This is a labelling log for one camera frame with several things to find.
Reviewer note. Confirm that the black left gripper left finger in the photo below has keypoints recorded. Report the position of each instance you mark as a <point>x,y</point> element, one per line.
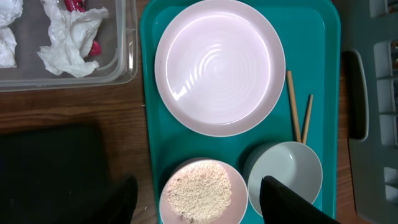
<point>117,206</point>

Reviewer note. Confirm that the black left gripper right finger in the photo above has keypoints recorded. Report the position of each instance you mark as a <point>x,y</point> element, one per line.
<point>279,204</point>

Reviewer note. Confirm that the grey-green bowl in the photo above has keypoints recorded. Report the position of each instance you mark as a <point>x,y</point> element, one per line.
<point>294,164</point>

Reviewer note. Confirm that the pink bowl with rice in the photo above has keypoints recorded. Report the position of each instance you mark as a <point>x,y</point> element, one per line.
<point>203,190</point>

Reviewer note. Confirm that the wooden chopstick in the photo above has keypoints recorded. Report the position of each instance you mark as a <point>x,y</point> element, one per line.
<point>293,106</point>
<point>307,119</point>

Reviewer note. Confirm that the white napkin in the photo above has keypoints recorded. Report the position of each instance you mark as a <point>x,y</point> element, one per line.
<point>71,35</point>
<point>10,11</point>

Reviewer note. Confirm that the red snack wrapper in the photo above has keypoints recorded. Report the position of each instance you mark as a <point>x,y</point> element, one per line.
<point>79,5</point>

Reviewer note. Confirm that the grey dishwasher rack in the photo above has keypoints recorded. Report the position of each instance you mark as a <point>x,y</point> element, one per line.
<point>369,47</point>

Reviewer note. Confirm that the black tray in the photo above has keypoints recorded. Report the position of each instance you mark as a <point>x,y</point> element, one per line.
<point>46,174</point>

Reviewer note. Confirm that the teal plastic tray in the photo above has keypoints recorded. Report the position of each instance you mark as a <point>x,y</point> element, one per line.
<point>310,33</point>

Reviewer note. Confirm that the large white plate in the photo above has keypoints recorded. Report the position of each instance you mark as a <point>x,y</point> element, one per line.
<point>220,67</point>

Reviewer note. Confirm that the clear plastic bin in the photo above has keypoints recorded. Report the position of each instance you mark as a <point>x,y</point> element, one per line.
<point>117,37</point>

